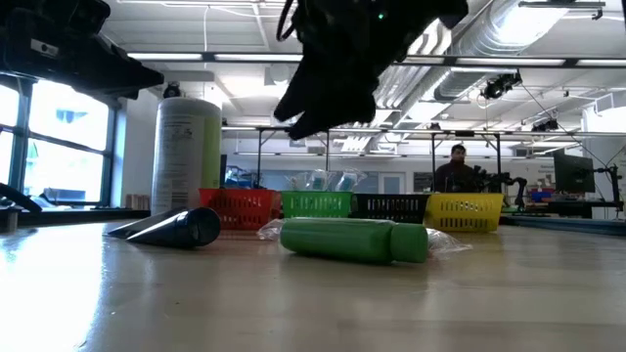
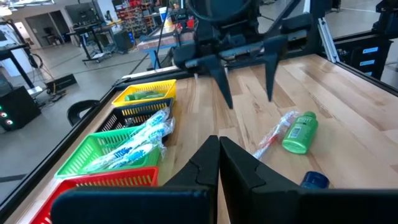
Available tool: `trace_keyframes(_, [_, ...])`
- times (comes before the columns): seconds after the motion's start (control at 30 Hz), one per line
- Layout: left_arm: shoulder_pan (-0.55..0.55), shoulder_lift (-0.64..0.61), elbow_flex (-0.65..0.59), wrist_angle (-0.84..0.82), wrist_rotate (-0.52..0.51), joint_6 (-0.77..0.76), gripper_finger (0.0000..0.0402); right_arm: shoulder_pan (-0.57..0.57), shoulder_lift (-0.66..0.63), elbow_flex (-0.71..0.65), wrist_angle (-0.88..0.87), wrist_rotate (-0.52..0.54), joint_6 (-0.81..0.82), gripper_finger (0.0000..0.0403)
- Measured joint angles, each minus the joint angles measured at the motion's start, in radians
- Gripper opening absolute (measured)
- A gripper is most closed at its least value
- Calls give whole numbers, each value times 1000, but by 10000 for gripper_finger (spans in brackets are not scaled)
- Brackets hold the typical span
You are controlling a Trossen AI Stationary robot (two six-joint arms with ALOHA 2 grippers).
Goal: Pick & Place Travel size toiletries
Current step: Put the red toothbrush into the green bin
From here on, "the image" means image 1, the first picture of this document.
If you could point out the person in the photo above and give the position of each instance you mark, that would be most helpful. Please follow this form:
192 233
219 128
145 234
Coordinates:
455 176

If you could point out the black background robot arm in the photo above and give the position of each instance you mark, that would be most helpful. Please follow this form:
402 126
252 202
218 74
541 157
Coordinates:
521 185

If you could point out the black plastic basket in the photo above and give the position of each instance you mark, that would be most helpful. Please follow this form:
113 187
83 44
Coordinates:
391 205

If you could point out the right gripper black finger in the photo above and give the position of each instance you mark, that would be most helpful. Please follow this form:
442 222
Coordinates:
303 95
342 115

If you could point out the long ceiling light bar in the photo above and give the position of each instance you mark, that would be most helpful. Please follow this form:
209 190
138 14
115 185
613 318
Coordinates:
269 57

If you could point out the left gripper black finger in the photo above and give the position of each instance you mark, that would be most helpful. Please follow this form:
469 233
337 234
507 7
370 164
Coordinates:
127 73
117 93

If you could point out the white green wipes canister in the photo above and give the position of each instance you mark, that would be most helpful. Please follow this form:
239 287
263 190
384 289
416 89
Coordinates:
181 156

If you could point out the yellow plastic basket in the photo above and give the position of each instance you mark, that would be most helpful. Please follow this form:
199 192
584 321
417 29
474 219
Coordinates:
464 210

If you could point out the small wooden blocks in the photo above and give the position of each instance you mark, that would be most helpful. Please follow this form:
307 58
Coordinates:
138 201

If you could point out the black aluminium table frame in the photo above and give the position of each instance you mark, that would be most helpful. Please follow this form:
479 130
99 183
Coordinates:
98 215

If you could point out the red plastic basket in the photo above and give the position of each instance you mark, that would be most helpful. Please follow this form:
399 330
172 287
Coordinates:
235 203

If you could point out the black background desk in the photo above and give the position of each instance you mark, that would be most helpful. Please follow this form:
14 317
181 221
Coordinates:
587 205

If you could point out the black computer monitor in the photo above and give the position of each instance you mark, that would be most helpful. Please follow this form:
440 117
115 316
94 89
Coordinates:
574 173

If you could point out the black background frame stand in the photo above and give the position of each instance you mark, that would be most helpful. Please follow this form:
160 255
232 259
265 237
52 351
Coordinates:
464 133
259 161

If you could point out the green plastic basket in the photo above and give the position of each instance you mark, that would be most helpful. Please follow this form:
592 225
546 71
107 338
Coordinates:
313 204

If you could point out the green Pert shampoo bottle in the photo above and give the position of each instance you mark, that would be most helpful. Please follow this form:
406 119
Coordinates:
342 239

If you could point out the dark blue toothpaste tube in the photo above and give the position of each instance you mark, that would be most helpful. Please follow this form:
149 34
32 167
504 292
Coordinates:
186 227
142 222

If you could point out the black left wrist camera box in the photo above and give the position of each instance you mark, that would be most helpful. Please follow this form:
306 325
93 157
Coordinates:
85 14

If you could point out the black round ceiling spotlight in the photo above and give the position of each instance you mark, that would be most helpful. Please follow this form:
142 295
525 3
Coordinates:
171 91

